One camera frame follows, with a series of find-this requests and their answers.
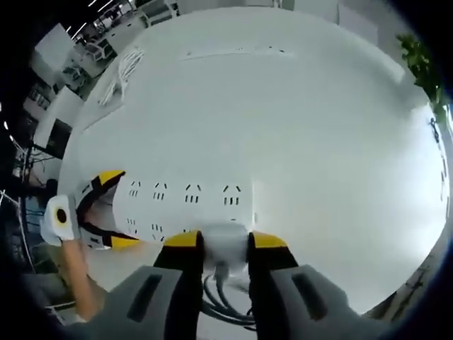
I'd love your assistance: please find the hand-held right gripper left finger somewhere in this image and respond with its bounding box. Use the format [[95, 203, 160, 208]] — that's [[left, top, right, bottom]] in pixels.
[[81, 229, 205, 340]]

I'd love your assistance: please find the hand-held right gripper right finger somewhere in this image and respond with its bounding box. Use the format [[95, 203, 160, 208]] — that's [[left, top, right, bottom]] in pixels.
[[247, 229, 369, 340]]

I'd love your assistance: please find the white charger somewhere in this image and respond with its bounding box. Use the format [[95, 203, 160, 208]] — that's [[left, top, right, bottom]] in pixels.
[[201, 222, 251, 281]]

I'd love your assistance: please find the white power strip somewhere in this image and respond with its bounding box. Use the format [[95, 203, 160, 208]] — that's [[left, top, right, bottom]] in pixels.
[[112, 172, 256, 245]]

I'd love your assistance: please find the small black object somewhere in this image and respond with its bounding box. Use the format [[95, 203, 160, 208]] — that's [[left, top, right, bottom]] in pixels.
[[428, 116, 442, 142]]

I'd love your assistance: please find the potted green plant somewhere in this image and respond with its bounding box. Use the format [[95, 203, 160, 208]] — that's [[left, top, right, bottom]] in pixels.
[[395, 32, 450, 123]]

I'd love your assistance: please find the grey charger cable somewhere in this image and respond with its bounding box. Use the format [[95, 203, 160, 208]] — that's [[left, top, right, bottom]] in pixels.
[[201, 261, 258, 323]]

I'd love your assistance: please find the coiled white cable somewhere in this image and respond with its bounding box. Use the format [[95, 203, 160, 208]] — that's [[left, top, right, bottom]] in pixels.
[[98, 47, 146, 107]]

